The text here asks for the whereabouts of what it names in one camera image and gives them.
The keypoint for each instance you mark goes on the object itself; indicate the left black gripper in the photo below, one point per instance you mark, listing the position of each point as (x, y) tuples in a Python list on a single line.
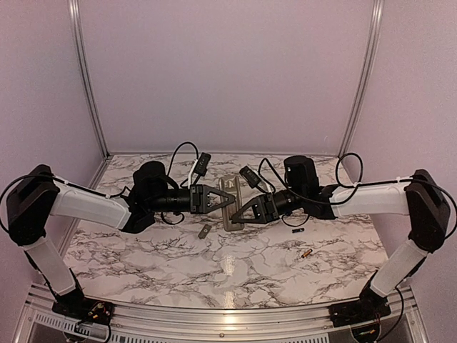
[(198, 202)]

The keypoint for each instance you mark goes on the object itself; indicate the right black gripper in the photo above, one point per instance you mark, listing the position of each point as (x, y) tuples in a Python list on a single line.
[(265, 207)]

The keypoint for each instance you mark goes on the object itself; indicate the grey white remote control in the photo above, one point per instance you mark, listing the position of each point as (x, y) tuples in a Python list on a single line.
[(231, 185)]

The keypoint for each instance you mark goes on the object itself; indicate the grey battery compartment cover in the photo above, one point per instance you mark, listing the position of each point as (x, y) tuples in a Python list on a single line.
[(204, 232)]

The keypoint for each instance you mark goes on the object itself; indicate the gold AA battery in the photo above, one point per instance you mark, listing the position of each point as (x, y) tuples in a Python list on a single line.
[(306, 253)]

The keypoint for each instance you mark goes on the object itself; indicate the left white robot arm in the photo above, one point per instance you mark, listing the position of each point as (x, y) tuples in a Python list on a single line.
[(31, 199)]

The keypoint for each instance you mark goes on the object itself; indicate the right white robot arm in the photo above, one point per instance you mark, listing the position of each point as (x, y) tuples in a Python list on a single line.
[(427, 205)]

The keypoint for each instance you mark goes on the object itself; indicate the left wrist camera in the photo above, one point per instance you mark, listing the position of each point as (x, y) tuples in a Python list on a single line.
[(199, 168)]

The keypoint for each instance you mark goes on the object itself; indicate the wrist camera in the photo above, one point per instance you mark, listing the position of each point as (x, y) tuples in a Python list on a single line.
[(254, 180), (199, 168)]

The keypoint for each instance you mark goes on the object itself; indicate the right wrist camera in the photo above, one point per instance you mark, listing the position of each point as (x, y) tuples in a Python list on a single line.
[(254, 180)]

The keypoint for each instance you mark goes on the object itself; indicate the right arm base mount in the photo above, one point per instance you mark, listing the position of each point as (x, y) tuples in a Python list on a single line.
[(368, 306)]

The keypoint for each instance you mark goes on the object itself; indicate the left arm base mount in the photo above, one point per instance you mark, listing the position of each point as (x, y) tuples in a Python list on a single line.
[(84, 309)]

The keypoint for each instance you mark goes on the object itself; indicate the left aluminium corner post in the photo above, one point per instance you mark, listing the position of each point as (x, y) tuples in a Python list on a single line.
[(78, 35)]

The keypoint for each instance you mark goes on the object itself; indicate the aluminium corner post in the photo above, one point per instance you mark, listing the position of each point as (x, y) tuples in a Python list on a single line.
[(369, 57), (78, 35)]

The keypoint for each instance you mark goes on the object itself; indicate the right aluminium corner post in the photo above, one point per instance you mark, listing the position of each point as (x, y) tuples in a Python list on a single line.
[(369, 57)]

